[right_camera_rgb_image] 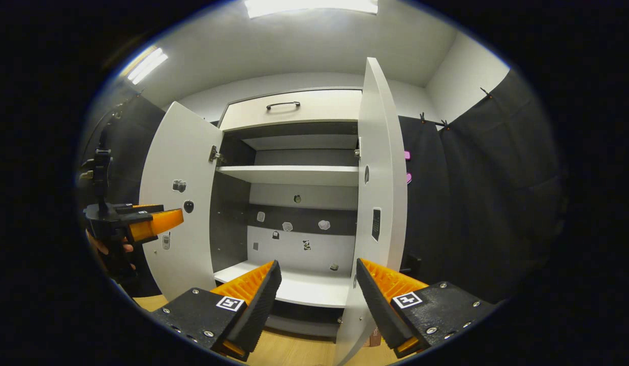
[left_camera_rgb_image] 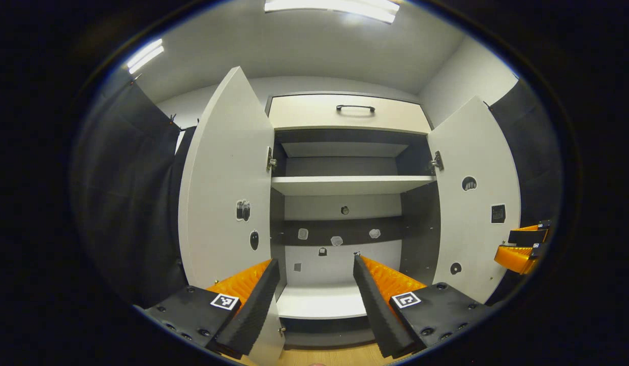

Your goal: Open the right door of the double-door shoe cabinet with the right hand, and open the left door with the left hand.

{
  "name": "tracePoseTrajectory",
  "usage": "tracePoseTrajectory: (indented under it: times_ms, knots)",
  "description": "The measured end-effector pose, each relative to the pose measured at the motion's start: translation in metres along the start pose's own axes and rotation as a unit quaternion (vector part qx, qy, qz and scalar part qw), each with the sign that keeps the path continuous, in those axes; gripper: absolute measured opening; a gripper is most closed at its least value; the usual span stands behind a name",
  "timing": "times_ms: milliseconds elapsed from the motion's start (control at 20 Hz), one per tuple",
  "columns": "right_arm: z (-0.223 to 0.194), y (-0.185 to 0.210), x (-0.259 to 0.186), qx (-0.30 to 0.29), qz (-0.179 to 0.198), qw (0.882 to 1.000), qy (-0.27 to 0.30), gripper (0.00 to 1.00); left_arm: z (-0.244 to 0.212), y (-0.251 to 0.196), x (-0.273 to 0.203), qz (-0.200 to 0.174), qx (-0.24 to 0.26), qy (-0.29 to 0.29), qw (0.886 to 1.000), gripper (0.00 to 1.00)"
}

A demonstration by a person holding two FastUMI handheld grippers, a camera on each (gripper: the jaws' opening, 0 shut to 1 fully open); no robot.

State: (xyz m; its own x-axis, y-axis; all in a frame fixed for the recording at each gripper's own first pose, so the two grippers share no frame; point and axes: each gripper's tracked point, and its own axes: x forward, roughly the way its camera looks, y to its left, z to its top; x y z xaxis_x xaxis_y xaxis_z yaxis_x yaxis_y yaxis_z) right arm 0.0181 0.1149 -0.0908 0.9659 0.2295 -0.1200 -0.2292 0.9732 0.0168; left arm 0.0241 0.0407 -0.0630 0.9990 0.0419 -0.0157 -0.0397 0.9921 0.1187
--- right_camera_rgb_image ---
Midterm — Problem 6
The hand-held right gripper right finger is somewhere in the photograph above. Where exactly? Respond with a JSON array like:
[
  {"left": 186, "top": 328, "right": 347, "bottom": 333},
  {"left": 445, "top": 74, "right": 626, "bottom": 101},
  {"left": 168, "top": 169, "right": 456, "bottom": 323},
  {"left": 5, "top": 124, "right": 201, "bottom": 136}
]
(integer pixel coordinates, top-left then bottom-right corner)
[{"left": 355, "top": 258, "right": 498, "bottom": 359}]

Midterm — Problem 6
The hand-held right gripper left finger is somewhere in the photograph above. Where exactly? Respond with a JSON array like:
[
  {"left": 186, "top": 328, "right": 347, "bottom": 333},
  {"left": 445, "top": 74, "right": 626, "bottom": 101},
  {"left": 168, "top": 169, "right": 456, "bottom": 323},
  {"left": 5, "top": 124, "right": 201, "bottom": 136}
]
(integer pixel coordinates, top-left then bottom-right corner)
[{"left": 152, "top": 260, "right": 282, "bottom": 362}]

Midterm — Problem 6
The white double-door shoe cabinet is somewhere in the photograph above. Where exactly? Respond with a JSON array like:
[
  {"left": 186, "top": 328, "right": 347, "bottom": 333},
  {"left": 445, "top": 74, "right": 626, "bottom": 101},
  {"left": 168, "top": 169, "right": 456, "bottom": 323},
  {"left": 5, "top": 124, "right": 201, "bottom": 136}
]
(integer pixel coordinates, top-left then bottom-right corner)
[{"left": 138, "top": 57, "right": 408, "bottom": 365}]

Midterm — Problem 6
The white cabinet door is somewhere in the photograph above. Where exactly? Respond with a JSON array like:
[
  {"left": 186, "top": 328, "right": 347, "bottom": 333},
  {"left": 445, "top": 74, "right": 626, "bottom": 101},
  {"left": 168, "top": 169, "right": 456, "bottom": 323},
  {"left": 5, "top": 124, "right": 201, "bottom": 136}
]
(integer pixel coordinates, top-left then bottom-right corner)
[
  {"left": 138, "top": 101, "right": 225, "bottom": 301},
  {"left": 335, "top": 57, "right": 408, "bottom": 365}
]

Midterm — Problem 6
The white cabinet floor shelf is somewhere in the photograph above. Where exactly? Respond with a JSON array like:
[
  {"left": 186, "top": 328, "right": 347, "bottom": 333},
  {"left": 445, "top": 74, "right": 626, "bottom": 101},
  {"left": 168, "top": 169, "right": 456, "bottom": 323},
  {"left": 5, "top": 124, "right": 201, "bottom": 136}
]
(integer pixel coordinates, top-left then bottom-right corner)
[{"left": 213, "top": 260, "right": 352, "bottom": 309}]

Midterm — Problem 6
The white wide cabinet shelf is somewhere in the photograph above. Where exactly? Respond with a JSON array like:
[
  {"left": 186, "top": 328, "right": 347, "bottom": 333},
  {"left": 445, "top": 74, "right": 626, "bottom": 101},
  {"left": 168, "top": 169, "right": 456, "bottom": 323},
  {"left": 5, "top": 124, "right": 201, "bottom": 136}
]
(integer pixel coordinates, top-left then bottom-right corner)
[{"left": 215, "top": 165, "right": 359, "bottom": 187}]

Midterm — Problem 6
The white recessed cabinet shelf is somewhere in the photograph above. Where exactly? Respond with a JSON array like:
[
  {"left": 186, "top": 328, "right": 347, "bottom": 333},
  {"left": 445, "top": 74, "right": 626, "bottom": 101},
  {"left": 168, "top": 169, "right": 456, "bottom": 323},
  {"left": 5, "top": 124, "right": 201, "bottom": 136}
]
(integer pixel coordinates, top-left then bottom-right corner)
[{"left": 242, "top": 134, "right": 358, "bottom": 151}]

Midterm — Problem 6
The white cabinet drawer front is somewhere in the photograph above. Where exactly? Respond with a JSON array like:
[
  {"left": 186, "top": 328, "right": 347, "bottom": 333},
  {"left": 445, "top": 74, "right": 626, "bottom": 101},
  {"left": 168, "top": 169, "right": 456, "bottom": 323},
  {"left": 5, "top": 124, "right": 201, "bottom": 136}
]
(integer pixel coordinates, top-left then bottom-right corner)
[{"left": 219, "top": 89, "right": 363, "bottom": 133}]

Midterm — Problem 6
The black backdrop cloth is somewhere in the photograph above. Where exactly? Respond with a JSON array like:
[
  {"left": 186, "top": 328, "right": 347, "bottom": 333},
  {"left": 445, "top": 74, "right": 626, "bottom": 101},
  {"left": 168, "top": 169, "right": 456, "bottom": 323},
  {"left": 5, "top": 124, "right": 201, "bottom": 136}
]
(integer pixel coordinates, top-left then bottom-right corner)
[
  {"left": 398, "top": 69, "right": 567, "bottom": 306},
  {"left": 78, "top": 94, "right": 165, "bottom": 298}
]

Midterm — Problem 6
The narrow ceiling light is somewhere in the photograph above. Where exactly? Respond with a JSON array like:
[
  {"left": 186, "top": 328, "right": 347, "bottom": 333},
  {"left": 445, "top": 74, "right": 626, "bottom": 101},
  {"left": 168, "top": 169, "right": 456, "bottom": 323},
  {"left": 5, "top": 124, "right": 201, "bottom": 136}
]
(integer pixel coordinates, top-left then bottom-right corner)
[{"left": 125, "top": 47, "right": 169, "bottom": 85}]

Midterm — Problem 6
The large ceiling light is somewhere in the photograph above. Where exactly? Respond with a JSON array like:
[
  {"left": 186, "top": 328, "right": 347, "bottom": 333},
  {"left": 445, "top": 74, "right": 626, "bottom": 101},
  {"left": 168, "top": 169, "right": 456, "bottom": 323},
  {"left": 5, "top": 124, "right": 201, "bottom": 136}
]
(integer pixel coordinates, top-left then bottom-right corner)
[{"left": 243, "top": 0, "right": 379, "bottom": 19}]

